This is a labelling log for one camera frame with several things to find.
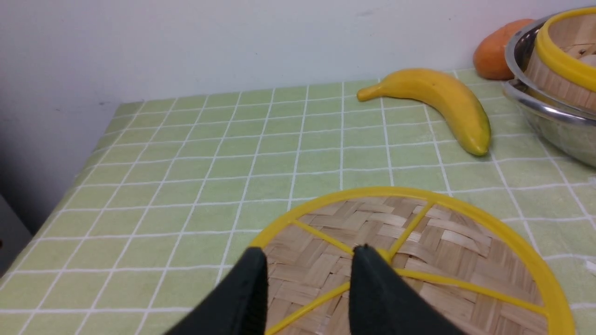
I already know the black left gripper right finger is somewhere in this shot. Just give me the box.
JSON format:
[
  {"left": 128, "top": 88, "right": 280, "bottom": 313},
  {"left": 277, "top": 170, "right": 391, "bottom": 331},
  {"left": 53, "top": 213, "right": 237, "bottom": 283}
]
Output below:
[{"left": 349, "top": 245, "right": 464, "bottom": 335}]

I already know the bamboo steamer basket yellow rim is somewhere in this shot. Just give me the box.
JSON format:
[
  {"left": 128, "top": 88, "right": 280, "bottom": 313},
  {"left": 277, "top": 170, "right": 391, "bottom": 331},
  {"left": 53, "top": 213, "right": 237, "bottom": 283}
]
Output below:
[{"left": 525, "top": 7, "right": 596, "bottom": 114}]

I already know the green checkered tablecloth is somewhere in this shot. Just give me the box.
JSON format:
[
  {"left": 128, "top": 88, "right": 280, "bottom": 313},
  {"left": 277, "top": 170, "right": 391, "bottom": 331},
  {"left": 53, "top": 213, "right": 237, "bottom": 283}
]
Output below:
[{"left": 1, "top": 70, "right": 595, "bottom": 335}]

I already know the yellow banana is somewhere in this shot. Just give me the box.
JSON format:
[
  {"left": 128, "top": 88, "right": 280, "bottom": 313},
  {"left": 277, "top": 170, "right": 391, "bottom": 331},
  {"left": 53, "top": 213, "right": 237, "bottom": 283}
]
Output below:
[{"left": 356, "top": 68, "right": 491, "bottom": 156}]

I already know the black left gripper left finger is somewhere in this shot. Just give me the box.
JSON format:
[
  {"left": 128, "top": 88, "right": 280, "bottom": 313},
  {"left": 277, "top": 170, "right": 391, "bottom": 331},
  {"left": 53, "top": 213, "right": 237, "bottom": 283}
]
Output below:
[{"left": 166, "top": 247, "right": 268, "bottom": 335}]

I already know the woven bamboo steamer lid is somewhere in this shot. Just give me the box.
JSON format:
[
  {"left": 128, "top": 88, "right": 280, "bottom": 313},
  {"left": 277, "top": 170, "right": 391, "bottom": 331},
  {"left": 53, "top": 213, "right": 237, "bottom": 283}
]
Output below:
[{"left": 251, "top": 187, "right": 576, "bottom": 335}]

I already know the orange fruit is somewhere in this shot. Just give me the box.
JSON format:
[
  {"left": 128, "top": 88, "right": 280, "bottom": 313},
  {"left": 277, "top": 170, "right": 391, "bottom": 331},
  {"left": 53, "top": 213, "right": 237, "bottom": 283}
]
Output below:
[{"left": 473, "top": 19, "right": 534, "bottom": 80}]

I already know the stainless steel pot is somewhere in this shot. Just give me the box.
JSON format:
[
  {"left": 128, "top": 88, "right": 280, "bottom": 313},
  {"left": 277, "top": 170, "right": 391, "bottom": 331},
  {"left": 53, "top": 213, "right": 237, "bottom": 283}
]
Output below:
[{"left": 504, "top": 16, "right": 596, "bottom": 167}]

